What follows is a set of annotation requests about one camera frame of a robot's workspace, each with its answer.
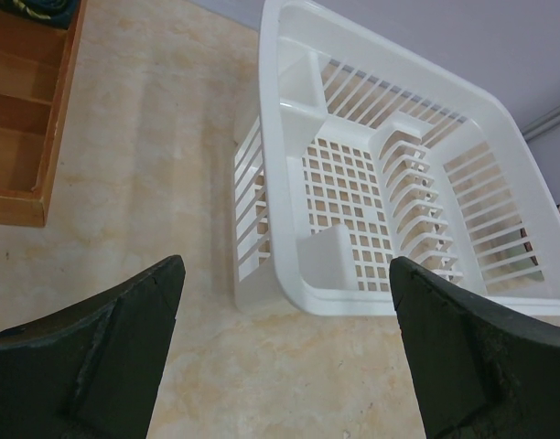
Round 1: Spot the green black rolled item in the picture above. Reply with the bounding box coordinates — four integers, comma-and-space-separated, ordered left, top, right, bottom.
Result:
11, 0, 81, 29

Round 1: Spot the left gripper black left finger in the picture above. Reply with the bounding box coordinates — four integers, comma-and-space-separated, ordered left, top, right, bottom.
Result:
0, 255, 186, 438

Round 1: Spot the wooden compartment tray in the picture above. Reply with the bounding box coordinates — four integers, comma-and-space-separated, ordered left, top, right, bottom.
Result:
0, 1, 87, 227

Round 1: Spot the white plastic dish rack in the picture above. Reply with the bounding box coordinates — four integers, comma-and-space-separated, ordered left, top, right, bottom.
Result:
232, 1, 560, 316

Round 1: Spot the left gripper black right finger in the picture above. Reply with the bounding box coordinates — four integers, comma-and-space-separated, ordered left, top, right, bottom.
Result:
389, 257, 560, 438

